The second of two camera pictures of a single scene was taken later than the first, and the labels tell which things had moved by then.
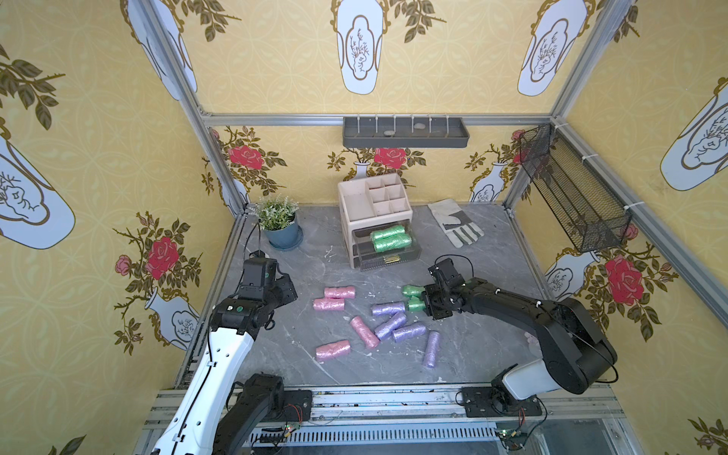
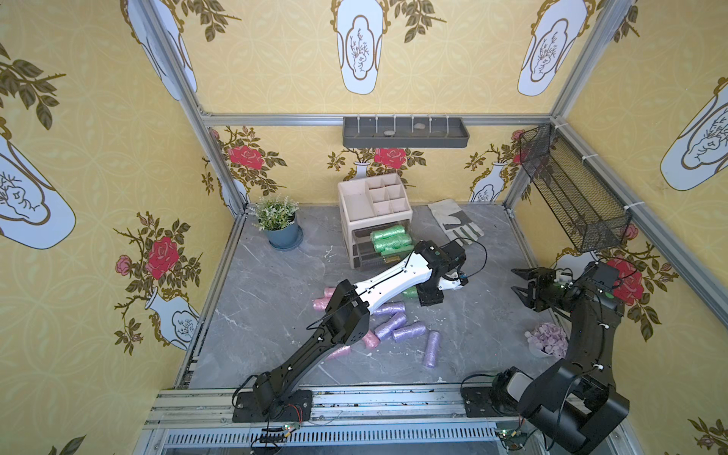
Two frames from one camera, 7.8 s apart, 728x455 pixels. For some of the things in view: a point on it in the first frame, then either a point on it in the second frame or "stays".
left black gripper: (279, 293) -> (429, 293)
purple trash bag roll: (432, 348) stays
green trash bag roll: (394, 235) stays
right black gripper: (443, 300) -> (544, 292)
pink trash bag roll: (326, 304) stays
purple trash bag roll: (385, 329) stays
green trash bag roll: (416, 302) -> (392, 247)
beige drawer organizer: (369, 205) stays
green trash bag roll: (412, 290) stays
